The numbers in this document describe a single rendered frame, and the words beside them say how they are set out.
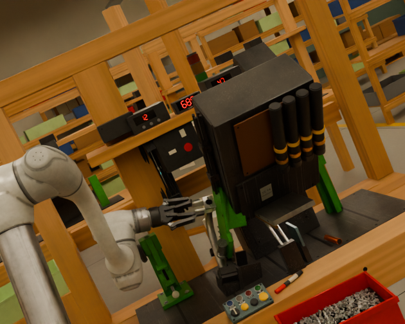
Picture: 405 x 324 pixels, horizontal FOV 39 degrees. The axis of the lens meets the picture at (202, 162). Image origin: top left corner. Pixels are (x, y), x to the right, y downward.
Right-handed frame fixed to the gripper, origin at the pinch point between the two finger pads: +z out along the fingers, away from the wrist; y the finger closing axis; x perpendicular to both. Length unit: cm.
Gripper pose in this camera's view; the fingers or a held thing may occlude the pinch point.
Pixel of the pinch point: (202, 206)
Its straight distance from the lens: 212.5
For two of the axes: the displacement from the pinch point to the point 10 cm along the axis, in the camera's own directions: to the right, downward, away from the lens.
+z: 9.6, -1.9, 2.0
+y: -2.7, -7.5, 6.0
